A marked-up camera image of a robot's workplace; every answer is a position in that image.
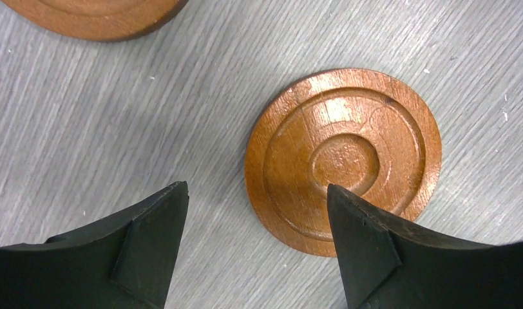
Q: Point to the wooden coaster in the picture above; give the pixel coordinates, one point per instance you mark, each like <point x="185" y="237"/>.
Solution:
<point x="102" y="21"/>
<point x="357" y="128"/>

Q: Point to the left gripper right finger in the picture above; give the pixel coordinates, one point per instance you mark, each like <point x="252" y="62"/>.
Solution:
<point x="386" y="261"/>

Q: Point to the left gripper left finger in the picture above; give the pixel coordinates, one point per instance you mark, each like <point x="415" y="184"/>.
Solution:
<point x="125" y="260"/>

